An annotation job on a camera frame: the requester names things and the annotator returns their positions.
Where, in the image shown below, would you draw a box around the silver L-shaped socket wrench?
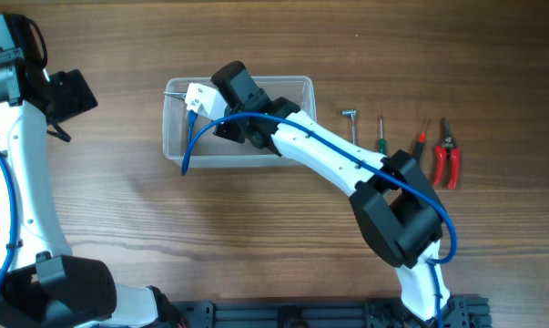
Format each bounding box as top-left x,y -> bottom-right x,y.
341,109 -> 358,146

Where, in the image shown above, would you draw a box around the green handle screwdriver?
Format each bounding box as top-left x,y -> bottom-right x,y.
378,116 -> 387,155

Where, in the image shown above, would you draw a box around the black red handle screwdriver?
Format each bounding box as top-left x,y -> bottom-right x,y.
412,118 -> 431,163

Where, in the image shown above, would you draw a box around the red handle snips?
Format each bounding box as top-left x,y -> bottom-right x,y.
433,118 -> 461,190

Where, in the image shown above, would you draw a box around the orange black needle-nose pliers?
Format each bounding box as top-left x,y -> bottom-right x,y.
164,92 -> 187,100

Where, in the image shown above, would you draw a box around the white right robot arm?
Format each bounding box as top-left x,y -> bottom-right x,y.
211,61 -> 455,327

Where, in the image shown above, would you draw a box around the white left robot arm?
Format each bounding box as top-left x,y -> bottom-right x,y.
0,13 -> 183,327

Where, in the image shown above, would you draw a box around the clear plastic container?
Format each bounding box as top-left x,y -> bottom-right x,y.
162,76 -> 317,169

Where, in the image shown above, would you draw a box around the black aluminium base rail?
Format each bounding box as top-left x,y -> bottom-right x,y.
168,295 -> 493,328

